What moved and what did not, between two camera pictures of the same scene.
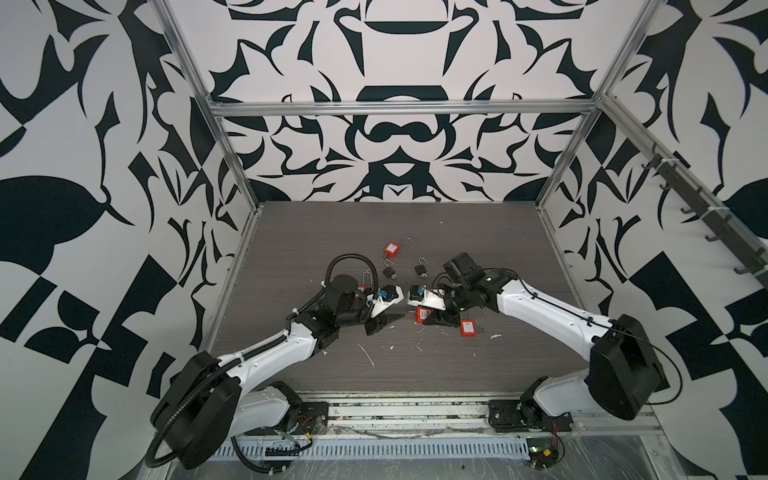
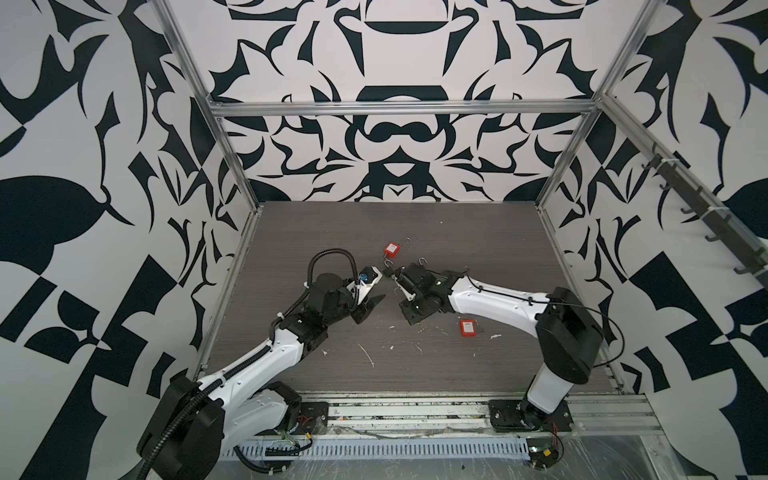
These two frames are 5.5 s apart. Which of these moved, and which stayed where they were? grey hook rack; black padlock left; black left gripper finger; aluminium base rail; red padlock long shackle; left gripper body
Moved: black left gripper finger; left gripper body
Stayed: aluminium base rail; black padlock left; red padlock long shackle; grey hook rack
